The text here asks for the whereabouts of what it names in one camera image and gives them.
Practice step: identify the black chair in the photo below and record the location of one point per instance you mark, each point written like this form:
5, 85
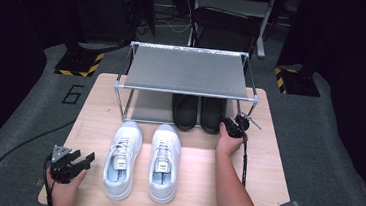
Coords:
225, 19

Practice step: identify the white sneaker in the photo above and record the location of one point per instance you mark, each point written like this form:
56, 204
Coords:
168, 138
129, 135

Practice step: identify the black flip-flop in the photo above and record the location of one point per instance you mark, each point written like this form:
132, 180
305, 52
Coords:
185, 116
210, 118

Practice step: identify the grey metal shoe rack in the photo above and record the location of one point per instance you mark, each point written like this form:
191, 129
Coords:
187, 70

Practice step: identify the person's right hand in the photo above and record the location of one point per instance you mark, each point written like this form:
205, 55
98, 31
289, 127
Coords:
229, 145

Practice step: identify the yellow-black striped stand base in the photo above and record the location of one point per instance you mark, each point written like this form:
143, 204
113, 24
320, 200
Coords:
77, 63
298, 81

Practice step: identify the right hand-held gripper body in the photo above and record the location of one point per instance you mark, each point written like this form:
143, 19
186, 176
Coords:
237, 126

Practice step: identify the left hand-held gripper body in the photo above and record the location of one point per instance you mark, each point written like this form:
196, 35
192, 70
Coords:
61, 167

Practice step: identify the white metal table frame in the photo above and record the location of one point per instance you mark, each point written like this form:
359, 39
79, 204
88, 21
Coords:
264, 26

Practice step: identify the person's left hand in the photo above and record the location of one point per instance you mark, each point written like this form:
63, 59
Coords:
62, 193

